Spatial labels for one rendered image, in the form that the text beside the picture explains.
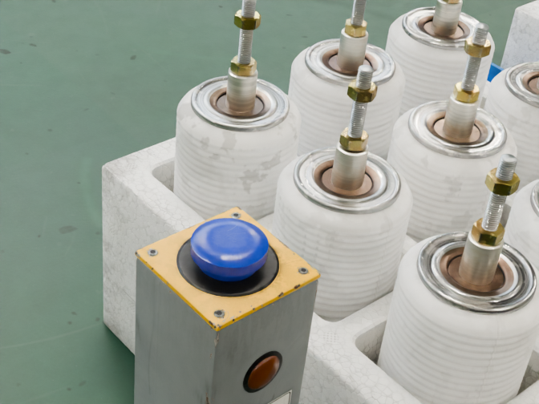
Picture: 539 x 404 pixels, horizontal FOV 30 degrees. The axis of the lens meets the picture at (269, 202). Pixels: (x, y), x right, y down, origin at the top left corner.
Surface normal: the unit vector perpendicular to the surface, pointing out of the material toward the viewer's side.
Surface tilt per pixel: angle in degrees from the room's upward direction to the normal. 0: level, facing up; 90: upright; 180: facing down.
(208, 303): 0
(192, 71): 0
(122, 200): 90
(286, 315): 90
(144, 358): 90
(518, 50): 90
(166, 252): 0
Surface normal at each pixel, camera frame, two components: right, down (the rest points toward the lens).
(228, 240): 0.09, -0.80
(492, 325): 0.13, -0.17
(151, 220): -0.76, 0.34
